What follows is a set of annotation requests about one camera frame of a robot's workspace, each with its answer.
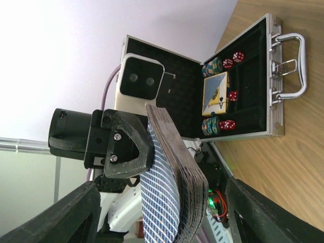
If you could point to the boxed card deck in case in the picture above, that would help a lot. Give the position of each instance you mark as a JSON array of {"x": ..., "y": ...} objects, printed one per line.
[{"x": 215, "y": 94}]

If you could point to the chip stack in case lower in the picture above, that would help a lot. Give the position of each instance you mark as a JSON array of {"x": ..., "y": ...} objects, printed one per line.
[{"x": 210, "y": 126}]

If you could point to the grey slotted cable duct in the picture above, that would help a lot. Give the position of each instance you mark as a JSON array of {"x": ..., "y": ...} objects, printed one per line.
[{"x": 214, "y": 231}]

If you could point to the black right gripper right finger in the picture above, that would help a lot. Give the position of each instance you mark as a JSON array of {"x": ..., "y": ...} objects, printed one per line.
[{"x": 255, "y": 218}]

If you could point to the blue checkered card deck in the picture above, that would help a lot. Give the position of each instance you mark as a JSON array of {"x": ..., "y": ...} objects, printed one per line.
[{"x": 174, "y": 191}]

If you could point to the red die upper right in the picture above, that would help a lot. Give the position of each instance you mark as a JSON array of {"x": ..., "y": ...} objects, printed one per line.
[{"x": 238, "y": 57}]

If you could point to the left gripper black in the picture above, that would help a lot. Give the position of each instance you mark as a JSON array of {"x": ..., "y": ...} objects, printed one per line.
[{"x": 123, "y": 139}]

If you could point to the black aluminium poker case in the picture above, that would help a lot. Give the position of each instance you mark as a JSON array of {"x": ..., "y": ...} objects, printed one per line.
[{"x": 274, "y": 69}]

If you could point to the red die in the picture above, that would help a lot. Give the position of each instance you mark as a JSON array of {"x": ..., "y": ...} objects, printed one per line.
[
  {"x": 227, "y": 63},
  {"x": 233, "y": 96},
  {"x": 238, "y": 57}
]

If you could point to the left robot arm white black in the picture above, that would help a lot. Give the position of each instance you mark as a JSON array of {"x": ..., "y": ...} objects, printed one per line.
[{"x": 120, "y": 198}]

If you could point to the red die middle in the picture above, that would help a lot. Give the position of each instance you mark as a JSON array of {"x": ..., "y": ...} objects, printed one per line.
[{"x": 233, "y": 96}]

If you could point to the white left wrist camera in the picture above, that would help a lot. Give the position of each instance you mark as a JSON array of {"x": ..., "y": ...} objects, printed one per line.
[{"x": 138, "y": 83}]

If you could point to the chip stack in case upper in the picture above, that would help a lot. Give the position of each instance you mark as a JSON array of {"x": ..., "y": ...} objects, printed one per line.
[{"x": 212, "y": 67}]

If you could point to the chip stack in case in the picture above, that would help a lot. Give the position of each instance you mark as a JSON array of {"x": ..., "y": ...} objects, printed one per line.
[
  {"x": 212, "y": 67},
  {"x": 210, "y": 126}
]

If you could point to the red dice pair lower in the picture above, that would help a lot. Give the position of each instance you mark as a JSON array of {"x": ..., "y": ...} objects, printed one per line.
[{"x": 227, "y": 125}]

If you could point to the red die upper left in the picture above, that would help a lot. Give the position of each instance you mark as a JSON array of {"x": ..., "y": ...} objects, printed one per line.
[{"x": 227, "y": 63}]

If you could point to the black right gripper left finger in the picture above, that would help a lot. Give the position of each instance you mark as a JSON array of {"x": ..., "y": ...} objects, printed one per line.
[{"x": 74, "y": 218}]

